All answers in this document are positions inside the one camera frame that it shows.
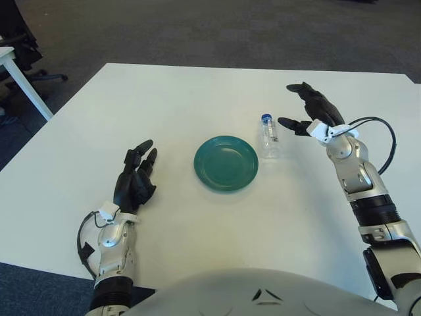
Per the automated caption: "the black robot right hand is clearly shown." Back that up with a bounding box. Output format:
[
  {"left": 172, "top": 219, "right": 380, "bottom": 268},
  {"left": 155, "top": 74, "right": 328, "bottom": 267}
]
[{"left": 278, "top": 81, "right": 346, "bottom": 138}]

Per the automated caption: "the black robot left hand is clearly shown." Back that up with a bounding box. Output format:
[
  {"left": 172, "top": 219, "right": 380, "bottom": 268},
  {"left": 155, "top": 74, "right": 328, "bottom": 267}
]
[{"left": 113, "top": 139, "right": 158, "bottom": 213}]

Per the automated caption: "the clear bottle with blue cap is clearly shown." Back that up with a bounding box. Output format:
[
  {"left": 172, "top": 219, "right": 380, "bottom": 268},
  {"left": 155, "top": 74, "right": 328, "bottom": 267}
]
[{"left": 256, "top": 113, "right": 286, "bottom": 161}]

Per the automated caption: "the green round plate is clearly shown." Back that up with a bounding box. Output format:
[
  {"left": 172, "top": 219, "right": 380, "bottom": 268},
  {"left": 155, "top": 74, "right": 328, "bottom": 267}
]
[{"left": 193, "top": 135, "right": 260, "bottom": 194}]

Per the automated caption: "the white right wrist connector box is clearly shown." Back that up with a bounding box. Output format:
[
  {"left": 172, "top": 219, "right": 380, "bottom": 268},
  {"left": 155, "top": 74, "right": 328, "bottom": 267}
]
[{"left": 305, "top": 120, "right": 333, "bottom": 145}]

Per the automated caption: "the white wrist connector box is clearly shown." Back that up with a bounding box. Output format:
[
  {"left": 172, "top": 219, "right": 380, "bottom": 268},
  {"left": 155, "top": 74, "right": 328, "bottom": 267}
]
[
  {"left": 99, "top": 201, "right": 121, "bottom": 224},
  {"left": 305, "top": 120, "right": 333, "bottom": 145}
]

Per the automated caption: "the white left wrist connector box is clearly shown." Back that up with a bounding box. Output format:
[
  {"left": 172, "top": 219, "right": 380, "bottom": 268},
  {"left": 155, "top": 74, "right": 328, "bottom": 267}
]
[{"left": 99, "top": 201, "right": 121, "bottom": 224}]

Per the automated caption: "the white side table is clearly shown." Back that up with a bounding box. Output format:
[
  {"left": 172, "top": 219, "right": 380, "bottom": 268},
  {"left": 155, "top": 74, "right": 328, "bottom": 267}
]
[{"left": 0, "top": 46, "right": 54, "bottom": 122}]

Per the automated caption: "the grey robot torso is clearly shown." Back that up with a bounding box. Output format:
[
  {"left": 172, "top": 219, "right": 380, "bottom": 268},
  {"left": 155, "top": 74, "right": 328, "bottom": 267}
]
[{"left": 124, "top": 268, "right": 401, "bottom": 316}]

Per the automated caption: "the black office chair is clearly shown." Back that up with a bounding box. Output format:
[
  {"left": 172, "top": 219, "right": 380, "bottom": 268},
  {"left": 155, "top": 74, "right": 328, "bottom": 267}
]
[{"left": 0, "top": 0, "right": 69, "bottom": 109}]

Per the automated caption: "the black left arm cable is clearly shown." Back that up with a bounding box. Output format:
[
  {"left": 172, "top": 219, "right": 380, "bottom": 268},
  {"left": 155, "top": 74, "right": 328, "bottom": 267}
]
[{"left": 77, "top": 212, "right": 99, "bottom": 280}]

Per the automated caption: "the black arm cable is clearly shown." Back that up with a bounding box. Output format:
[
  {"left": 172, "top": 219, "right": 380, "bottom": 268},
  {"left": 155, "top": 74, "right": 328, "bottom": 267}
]
[
  {"left": 77, "top": 212, "right": 99, "bottom": 280},
  {"left": 335, "top": 115, "right": 397, "bottom": 174}
]

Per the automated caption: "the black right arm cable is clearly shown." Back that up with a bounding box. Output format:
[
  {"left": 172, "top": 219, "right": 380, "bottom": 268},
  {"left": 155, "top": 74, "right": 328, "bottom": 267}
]
[{"left": 335, "top": 115, "right": 397, "bottom": 174}]

